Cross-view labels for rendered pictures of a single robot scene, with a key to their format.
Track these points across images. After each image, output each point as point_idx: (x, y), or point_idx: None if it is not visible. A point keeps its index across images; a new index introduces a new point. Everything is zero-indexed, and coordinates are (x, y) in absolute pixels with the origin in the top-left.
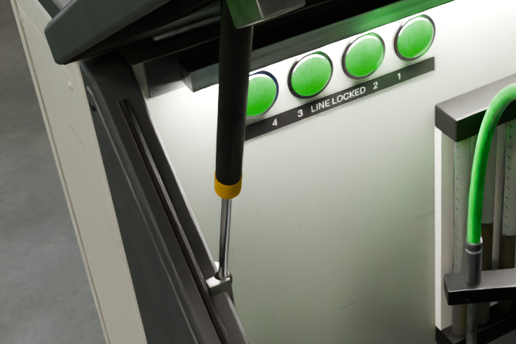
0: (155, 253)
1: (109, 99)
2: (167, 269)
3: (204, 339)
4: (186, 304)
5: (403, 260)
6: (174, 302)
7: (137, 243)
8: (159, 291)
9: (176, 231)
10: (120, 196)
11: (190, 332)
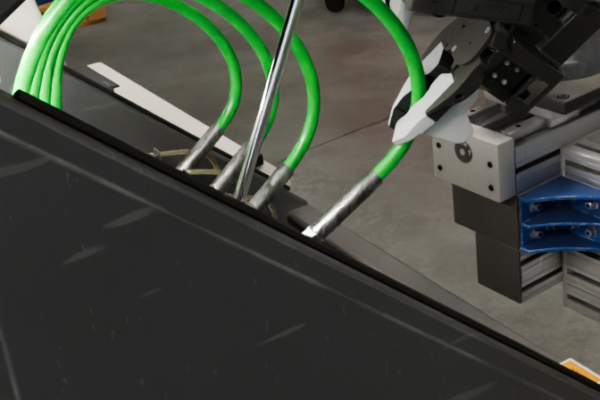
0: (190, 241)
1: (11, 98)
2: (220, 236)
3: (308, 248)
4: (272, 234)
5: None
6: (240, 277)
7: (109, 320)
8: (179, 336)
9: (195, 180)
10: (55, 275)
11: (287, 270)
